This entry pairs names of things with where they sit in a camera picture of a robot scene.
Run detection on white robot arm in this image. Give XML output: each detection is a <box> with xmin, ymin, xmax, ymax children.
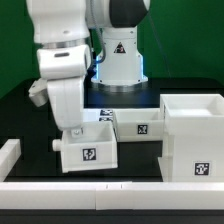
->
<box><xmin>26</xmin><ymin>0</ymin><xmax>150</xmax><ymax>136</ymax></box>

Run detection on white front rail bar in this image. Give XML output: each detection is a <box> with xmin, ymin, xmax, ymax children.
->
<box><xmin>0</xmin><ymin>182</ymin><xmax>224</xmax><ymax>210</ymax></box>

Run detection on white left rail block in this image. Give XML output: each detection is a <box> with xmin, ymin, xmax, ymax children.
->
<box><xmin>0</xmin><ymin>139</ymin><xmax>21</xmax><ymax>183</ymax></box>

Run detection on white marker tag board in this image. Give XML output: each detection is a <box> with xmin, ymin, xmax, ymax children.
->
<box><xmin>84</xmin><ymin>109</ymin><xmax>113</xmax><ymax>122</ymax></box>

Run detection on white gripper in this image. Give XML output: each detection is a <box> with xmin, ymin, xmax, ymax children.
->
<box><xmin>37</xmin><ymin>44</ymin><xmax>91</xmax><ymax>137</ymax></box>

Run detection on large white drawer cabinet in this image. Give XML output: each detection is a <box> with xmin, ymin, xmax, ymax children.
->
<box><xmin>158</xmin><ymin>94</ymin><xmax>224</xmax><ymax>182</ymax></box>

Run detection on white drawer with knob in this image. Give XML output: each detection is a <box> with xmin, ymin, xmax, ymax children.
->
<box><xmin>52</xmin><ymin>121</ymin><xmax>118</xmax><ymax>173</ymax></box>

